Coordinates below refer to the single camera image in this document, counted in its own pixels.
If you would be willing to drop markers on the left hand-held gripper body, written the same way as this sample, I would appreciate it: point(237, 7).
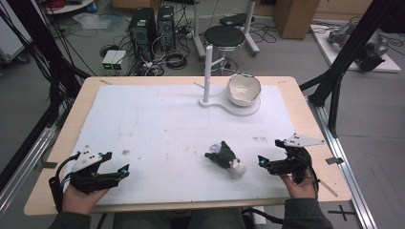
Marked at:
point(83, 178)

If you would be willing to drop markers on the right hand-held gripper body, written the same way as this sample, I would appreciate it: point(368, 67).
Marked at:
point(297, 156)

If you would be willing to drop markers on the person's left hand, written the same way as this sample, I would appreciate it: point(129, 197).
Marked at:
point(79, 200)

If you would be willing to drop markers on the person's right hand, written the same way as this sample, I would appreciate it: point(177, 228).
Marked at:
point(299, 189)

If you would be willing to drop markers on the wooden table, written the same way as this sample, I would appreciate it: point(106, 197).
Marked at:
point(318, 171)

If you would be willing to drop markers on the grey tape piece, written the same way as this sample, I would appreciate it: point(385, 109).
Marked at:
point(334, 160)
point(49, 165)

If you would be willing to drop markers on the black and white plush toy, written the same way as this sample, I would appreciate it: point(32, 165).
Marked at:
point(226, 158)

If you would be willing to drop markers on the thin wooden stick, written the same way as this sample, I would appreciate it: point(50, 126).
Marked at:
point(328, 188)

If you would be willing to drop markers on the white foam mat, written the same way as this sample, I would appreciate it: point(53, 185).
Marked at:
point(165, 133)

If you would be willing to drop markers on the white ceramic bowl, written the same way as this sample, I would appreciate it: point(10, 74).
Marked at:
point(243, 89)

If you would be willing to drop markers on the black tape cross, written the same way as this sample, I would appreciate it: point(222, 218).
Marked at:
point(341, 212)

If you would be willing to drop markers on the white power supply unit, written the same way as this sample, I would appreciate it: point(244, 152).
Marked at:
point(119, 61)
point(109, 60)

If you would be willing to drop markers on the black round stool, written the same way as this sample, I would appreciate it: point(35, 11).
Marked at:
point(224, 35)

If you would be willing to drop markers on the cardboard box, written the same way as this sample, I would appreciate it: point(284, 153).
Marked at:
point(294, 17)

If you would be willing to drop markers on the grey and black robot device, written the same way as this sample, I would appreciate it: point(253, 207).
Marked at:
point(366, 47)

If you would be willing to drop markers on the white board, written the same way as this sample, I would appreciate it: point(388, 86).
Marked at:
point(390, 65)

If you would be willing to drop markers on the large black computer tower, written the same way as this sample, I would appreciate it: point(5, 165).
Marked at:
point(142, 30)

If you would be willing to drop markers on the clear plastic bag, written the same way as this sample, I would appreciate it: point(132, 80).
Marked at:
point(92, 20)

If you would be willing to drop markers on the slim black computer tower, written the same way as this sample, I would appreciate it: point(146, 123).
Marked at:
point(166, 27)

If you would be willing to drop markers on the aluminium rail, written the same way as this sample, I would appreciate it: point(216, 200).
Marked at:
point(344, 178)
point(22, 165)

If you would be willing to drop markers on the white stand with post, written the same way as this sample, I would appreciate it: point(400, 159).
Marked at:
point(207, 73)

